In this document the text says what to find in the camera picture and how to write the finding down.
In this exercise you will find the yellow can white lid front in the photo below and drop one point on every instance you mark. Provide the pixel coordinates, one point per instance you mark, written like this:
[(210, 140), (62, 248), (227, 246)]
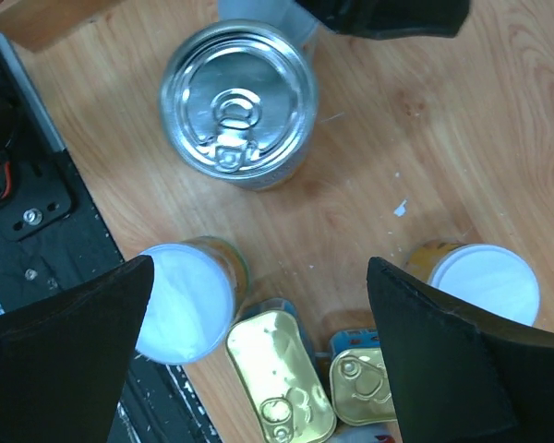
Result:
[(198, 287)]

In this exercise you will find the tall can white lid front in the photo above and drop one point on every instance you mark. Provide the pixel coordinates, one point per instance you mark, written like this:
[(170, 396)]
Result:
[(375, 433)]

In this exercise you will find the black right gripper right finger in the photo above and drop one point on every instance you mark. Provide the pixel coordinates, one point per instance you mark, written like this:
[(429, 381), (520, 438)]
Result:
[(457, 372)]

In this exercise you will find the gold sardine tin lower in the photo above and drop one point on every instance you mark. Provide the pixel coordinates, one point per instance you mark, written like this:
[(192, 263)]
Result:
[(275, 361)]

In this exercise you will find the small can white lid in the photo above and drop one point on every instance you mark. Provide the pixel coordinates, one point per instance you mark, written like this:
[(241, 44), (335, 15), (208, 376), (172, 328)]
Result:
[(491, 277)]

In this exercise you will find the blue can silver top left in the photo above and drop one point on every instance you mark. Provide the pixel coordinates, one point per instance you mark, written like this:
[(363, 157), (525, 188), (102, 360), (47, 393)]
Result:
[(238, 102)]

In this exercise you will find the gold sardine tin upper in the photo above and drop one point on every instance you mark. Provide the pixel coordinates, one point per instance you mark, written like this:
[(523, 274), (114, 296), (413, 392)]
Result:
[(359, 382)]

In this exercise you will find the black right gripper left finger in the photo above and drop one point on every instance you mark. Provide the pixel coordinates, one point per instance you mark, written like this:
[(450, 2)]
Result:
[(63, 360)]

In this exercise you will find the short green can white lid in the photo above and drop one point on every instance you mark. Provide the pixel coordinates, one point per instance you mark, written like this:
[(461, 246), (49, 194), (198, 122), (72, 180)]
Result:
[(298, 25)]

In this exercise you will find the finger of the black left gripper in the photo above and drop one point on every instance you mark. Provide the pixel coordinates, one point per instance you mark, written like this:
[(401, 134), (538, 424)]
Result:
[(390, 19)]

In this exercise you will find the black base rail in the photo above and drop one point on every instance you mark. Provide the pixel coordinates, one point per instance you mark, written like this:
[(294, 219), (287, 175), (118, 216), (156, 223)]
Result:
[(53, 238)]

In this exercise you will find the gold sardine tin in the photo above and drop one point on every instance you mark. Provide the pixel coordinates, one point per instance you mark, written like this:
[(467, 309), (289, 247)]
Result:
[(359, 382), (275, 361)]

